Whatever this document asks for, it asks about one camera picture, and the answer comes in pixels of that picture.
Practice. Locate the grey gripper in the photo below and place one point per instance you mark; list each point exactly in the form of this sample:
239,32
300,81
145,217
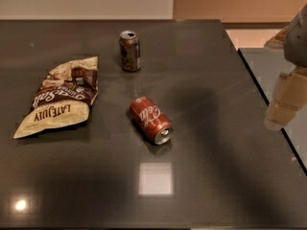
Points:
297,40

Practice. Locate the brown upright soda can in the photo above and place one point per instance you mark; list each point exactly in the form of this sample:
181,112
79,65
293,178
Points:
129,50

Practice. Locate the brown chip bag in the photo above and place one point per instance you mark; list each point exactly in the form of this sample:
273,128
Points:
64,97

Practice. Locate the grey side table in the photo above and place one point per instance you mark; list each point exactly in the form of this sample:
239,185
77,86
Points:
265,66

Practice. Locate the red coke can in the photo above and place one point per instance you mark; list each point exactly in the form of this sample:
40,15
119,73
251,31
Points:
155,124

